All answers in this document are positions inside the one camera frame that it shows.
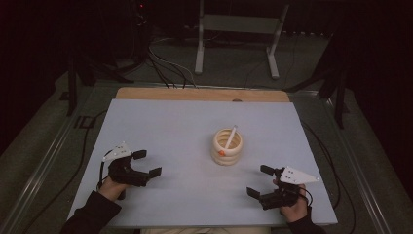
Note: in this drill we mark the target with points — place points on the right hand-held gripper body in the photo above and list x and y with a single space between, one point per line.
297 175

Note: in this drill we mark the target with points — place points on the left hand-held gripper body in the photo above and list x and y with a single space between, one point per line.
125 172

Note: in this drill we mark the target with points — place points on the cream ribbed pen holder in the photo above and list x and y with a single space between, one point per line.
227 156

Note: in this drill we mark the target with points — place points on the white pen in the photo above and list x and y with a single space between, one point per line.
231 136

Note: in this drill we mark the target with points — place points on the person's left hand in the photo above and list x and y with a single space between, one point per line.
110 190

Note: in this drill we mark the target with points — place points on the person's right hand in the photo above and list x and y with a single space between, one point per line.
293 213

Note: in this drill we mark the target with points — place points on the light blue table mat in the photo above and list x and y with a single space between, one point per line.
195 130

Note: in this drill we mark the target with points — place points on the wooden table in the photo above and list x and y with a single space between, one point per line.
195 94

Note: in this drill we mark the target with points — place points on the black tripod stand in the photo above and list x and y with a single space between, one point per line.
72 91
339 97

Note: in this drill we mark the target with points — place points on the dark equipment with red light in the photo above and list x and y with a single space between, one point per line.
140 29

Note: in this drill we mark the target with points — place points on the grey metal stand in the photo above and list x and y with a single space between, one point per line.
240 24

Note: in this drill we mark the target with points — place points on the black floor bracket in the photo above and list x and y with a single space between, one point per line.
85 122

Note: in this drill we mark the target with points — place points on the metal floor rail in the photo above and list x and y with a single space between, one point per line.
42 169
360 169

